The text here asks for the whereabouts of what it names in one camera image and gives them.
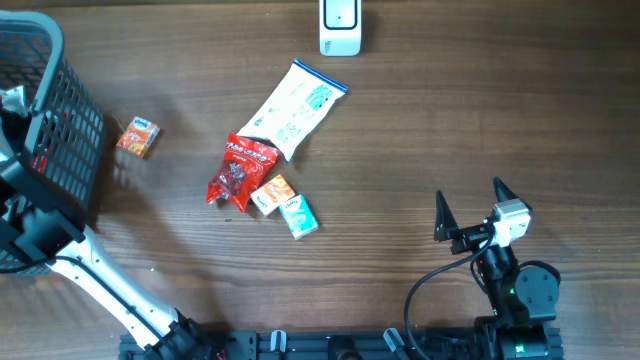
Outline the cream snack pouch blue seal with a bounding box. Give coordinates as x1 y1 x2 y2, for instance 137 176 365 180
238 59 348 162

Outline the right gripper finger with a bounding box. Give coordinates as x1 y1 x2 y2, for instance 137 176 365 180
434 190 459 242
493 177 533 211

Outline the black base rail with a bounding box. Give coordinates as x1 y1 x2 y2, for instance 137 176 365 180
118 327 565 360

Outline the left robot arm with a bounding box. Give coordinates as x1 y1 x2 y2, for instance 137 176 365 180
1 108 213 359

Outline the white barcode scanner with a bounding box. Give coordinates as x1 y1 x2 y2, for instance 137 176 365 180
319 0 362 57

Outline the left camera cable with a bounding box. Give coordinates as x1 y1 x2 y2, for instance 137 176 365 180
0 255 176 346

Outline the red snack bag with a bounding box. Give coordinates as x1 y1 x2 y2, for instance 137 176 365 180
206 133 279 213

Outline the red candy bar wrapper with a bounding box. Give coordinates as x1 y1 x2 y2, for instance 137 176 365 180
32 154 47 174

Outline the teal tissue pack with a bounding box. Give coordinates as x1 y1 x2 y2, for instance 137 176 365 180
279 194 319 240

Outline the grey plastic shopping basket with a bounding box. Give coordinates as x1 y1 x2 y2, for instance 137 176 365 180
1 11 108 276

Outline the right camera cable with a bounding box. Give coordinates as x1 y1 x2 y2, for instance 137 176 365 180
403 222 496 360

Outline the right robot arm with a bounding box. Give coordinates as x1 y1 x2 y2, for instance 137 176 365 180
434 178 564 359

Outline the orange tissue pack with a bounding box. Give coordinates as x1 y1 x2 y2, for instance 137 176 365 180
250 175 296 216
116 117 160 158

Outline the camera cable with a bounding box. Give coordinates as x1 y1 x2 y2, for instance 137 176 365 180
403 222 496 360
0 255 176 346

